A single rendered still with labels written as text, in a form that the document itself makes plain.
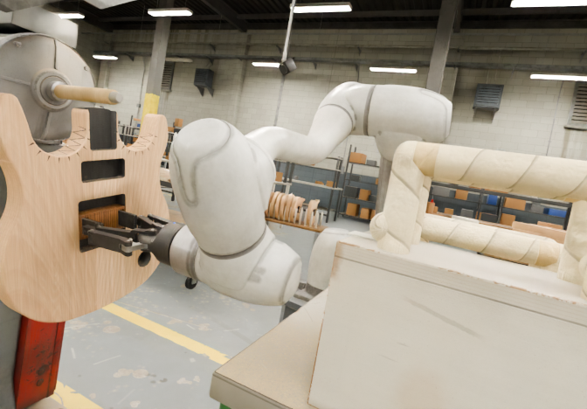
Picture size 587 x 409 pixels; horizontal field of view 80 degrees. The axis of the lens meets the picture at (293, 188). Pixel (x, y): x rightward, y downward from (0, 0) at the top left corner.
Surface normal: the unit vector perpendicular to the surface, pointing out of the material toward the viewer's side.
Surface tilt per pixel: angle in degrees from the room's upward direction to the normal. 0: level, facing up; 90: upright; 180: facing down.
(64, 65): 82
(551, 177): 100
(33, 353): 90
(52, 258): 89
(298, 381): 0
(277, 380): 0
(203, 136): 47
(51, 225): 89
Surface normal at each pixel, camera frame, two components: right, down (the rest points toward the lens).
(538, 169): -0.41, -0.17
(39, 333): 0.90, 0.18
